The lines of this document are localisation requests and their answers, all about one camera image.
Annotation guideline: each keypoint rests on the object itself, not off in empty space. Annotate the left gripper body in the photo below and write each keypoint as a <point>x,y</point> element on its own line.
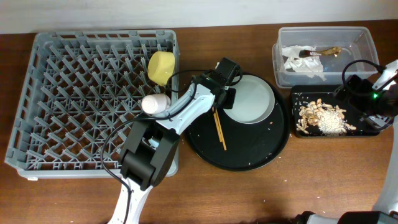
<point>230,98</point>

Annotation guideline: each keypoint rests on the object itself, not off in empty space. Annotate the brown food scraps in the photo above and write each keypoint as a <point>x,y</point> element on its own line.
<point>308,116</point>

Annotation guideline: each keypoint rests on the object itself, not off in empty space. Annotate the gold snack wrapper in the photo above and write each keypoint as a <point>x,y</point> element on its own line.
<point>335,51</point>

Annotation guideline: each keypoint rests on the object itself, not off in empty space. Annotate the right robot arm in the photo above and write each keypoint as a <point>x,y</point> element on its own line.
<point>385,208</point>

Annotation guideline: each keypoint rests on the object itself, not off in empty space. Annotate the yellow bowl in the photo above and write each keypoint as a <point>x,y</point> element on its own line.
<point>161,67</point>

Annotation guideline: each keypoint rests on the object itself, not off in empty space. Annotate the grey dishwasher rack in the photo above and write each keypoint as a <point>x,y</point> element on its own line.
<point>79,87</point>

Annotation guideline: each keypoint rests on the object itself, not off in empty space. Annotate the grey round plate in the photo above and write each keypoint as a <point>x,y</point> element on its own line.
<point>254,100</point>

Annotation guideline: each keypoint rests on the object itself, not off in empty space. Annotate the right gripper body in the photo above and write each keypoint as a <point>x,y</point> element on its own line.
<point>363,98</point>

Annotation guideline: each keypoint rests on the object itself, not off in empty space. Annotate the round black tray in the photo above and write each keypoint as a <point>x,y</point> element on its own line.
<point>248,145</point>

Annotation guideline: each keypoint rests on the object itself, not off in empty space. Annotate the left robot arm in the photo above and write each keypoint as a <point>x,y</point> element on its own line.
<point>149,149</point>

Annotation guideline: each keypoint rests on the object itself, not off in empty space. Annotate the blue plastic cup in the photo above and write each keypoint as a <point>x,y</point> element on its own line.
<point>154,142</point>

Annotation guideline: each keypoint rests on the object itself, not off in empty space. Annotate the pink plastic cup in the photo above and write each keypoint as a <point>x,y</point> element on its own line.
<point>154,104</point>

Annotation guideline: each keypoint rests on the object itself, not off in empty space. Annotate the wooden chopstick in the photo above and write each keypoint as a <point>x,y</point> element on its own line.
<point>217,122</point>
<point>223,143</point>

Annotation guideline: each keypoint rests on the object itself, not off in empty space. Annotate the clear plastic bin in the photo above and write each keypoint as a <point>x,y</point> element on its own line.
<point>356,42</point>

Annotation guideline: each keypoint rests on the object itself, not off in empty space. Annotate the white rice pile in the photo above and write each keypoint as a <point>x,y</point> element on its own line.
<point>331,124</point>

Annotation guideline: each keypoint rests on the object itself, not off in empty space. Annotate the black rectangular tray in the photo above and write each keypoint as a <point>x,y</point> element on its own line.
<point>303,94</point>

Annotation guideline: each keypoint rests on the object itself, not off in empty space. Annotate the white tissue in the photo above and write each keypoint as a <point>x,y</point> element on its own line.
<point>302,65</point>

